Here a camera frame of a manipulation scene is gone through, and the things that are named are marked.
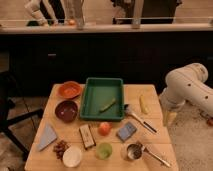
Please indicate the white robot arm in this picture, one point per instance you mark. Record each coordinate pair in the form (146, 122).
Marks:
(187, 84)

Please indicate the dark red bowl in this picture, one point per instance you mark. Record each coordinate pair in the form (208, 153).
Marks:
(66, 111)

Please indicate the black office chair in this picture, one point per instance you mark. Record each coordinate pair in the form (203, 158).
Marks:
(6, 104)

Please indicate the red peach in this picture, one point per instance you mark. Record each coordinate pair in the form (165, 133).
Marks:
(104, 128)

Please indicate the grey triangular cloth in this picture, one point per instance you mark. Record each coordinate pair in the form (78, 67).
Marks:
(48, 136)

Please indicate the blue sponge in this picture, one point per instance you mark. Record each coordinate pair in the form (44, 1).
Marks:
(126, 131)

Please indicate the orange bowl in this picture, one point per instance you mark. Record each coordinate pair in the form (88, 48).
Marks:
(69, 90)

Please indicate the green plastic cup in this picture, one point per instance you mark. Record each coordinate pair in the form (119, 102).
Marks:
(104, 151)

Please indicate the yellow banana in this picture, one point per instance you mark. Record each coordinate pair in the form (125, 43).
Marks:
(143, 106)

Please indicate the green bean pod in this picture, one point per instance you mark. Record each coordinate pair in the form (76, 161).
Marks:
(107, 106)

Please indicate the green plastic tray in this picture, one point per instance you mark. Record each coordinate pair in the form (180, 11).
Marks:
(97, 93)

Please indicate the white bowl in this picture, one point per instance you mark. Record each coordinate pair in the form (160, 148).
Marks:
(72, 157)

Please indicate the metal measuring cup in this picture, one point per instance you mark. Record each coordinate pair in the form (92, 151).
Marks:
(136, 150)

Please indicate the brown rectangular box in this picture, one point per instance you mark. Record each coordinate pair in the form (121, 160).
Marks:
(87, 136)

